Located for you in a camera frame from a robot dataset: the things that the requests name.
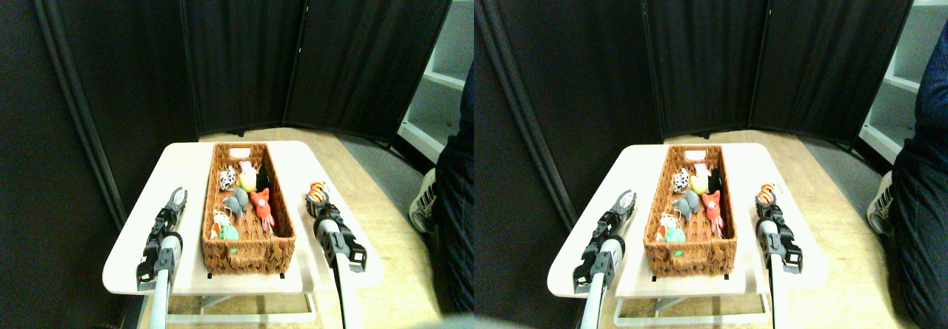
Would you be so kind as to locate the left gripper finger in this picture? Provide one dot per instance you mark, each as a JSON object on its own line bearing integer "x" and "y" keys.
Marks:
{"x": 631, "y": 204}
{"x": 172, "y": 201}
{"x": 620, "y": 204}
{"x": 183, "y": 201}

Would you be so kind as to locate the orange striped tiger plush toy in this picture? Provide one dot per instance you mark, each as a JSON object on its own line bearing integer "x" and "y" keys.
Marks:
{"x": 766, "y": 193}
{"x": 317, "y": 191}

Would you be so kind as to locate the tan and white plush toy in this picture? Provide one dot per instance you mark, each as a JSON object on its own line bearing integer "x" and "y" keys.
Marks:
{"x": 219, "y": 221}
{"x": 665, "y": 224}

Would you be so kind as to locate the black spotted white plush toy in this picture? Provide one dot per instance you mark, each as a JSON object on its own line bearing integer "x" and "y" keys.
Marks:
{"x": 680, "y": 180}
{"x": 227, "y": 178}

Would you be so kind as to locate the grey plush toy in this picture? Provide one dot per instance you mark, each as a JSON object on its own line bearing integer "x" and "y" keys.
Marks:
{"x": 236, "y": 203}
{"x": 686, "y": 205}

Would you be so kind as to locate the green ball toy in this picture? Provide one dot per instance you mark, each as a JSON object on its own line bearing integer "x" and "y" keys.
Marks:
{"x": 230, "y": 235}
{"x": 675, "y": 237}

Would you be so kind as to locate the white and yellow plush toy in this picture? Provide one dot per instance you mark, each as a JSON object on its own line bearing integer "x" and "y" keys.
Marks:
{"x": 701, "y": 181}
{"x": 248, "y": 179}

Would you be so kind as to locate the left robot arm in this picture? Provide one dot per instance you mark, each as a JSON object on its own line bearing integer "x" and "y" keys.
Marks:
{"x": 167, "y": 253}
{"x": 609, "y": 256}

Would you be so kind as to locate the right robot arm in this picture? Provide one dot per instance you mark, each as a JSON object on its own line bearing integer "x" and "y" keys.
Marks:
{"x": 327, "y": 233}
{"x": 769, "y": 234}

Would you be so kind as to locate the low white table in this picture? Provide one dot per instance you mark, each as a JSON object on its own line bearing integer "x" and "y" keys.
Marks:
{"x": 635, "y": 164}
{"x": 185, "y": 162}

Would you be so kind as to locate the brown wicker basket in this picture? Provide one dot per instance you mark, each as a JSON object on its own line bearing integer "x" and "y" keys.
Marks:
{"x": 717, "y": 262}
{"x": 275, "y": 261}

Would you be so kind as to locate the black curtain stand pole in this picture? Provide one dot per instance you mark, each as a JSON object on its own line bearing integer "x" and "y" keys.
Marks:
{"x": 760, "y": 62}
{"x": 527, "y": 99}
{"x": 652, "y": 62}
{"x": 295, "y": 62}
{"x": 75, "y": 99}
{"x": 190, "y": 62}

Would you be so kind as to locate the white shelf unit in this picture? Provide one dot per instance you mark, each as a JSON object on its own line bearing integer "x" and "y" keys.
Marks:
{"x": 896, "y": 107}
{"x": 441, "y": 107}

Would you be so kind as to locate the person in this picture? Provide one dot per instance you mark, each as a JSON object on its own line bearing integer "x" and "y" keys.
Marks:
{"x": 466, "y": 103}
{"x": 935, "y": 92}

